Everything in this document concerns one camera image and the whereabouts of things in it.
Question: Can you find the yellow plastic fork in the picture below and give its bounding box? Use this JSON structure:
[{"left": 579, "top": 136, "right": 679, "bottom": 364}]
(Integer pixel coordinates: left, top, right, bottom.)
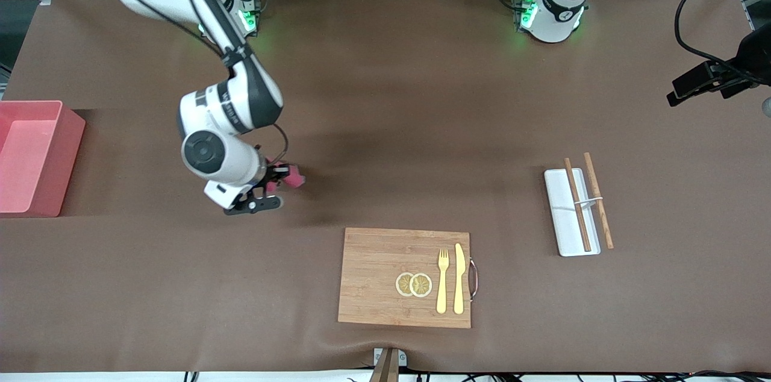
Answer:
[{"left": 436, "top": 248, "right": 450, "bottom": 315}]

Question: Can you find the red cloth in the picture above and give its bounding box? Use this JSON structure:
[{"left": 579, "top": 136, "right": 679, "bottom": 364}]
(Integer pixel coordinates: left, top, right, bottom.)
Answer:
[{"left": 265, "top": 164, "right": 307, "bottom": 193}]

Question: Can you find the yellow plastic knife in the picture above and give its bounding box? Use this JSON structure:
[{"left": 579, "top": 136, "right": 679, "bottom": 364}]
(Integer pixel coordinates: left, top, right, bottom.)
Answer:
[{"left": 453, "top": 243, "right": 466, "bottom": 315}]

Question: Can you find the pink plastic bin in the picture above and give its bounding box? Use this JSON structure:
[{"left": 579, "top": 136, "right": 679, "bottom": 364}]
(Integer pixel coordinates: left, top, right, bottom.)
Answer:
[{"left": 0, "top": 101, "right": 86, "bottom": 218}]

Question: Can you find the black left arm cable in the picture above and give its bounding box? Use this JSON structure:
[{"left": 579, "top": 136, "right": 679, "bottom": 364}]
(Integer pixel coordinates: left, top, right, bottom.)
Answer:
[{"left": 674, "top": 0, "right": 771, "bottom": 72}]

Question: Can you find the white rectangular tray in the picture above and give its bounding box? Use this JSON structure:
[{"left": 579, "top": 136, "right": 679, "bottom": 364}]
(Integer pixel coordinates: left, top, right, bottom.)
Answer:
[{"left": 544, "top": 168, "right": 602, "bottom": 257}]

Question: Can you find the bamboo cutting board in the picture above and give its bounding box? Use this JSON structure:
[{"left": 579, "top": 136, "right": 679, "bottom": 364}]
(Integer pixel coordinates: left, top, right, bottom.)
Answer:
[{"left": 337, "top": 227, "right": 480, "bottom": 329}]

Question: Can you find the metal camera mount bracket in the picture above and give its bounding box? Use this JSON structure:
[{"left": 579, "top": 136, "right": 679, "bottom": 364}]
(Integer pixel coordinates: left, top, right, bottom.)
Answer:
[{"left": 369, "top": 347, "right": 408, "bottom": 382}]

